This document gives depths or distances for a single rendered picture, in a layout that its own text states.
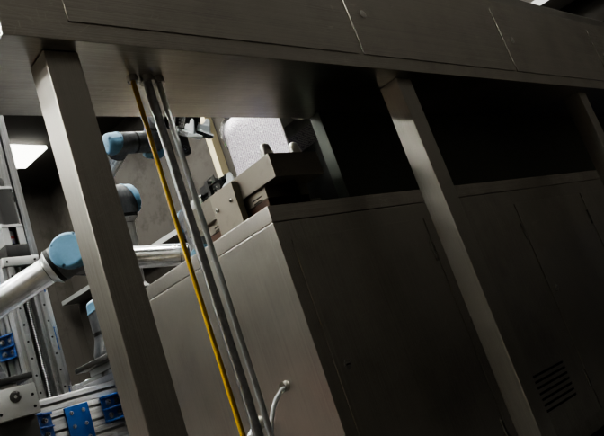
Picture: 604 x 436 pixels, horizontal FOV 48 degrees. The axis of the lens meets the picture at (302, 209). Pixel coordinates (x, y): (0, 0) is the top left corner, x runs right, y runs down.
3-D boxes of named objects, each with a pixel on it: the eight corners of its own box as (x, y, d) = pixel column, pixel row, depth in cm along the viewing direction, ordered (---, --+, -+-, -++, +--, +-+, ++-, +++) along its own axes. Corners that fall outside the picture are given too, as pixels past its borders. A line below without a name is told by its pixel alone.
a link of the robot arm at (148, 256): (71, 281, 226) (217, 271, 230) (62, 276, 215) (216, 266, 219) (72, 247, 229) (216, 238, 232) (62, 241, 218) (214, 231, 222)
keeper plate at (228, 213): (228, 236, 170) (215, 197, 172) (251, 222, 163) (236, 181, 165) (220, 238, 168) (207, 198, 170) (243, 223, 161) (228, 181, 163)
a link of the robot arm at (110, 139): (64, 199, 258) (103, 122, 224) (91, 196, 265) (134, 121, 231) (73, 225, 254) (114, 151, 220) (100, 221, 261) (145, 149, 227)
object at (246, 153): (250, 209, 194) (230, 150, 198) (299, 174, 178) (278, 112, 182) (248, 209, 194) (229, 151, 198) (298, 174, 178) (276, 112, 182)
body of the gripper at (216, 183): (213, 173, 199) (192, 190, 207) (221, 200, 197) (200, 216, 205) (234, 172, 204) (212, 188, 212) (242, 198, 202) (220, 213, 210)
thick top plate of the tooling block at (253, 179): (235, 231, 193) (228, 212, 195) (324, 173, 166) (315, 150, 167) (189, 238, 182) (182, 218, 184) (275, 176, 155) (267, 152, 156)
